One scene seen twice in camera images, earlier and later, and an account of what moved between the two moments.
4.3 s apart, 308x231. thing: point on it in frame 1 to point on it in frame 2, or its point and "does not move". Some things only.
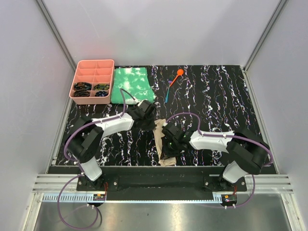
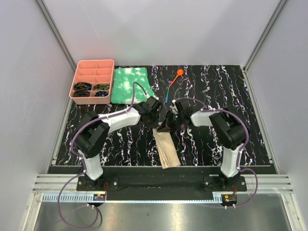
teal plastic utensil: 166,98 does not move
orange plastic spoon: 180,72 does not move
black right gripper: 166,153 to 163,127
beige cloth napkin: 159,135 does not move
